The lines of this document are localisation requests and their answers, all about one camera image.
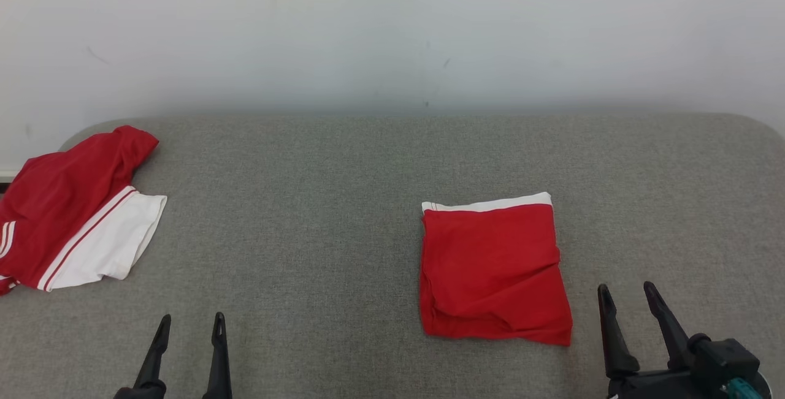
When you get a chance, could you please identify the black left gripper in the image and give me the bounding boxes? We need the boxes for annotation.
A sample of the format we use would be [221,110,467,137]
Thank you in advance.
[113,312,232,399]

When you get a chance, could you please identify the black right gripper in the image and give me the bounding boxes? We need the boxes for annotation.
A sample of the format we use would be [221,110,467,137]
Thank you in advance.
[598,281,700,399]

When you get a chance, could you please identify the red Bulls shorts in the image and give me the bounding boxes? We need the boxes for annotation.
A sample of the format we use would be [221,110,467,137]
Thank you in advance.
[419,192,574,348]

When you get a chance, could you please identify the red white-sleeved jersey shirt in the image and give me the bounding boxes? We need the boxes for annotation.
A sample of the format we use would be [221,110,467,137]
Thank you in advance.
[0,125,167,296]

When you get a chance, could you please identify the teal right camera connector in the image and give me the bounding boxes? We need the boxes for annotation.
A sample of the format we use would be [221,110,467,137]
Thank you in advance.
[721,378,765,399]

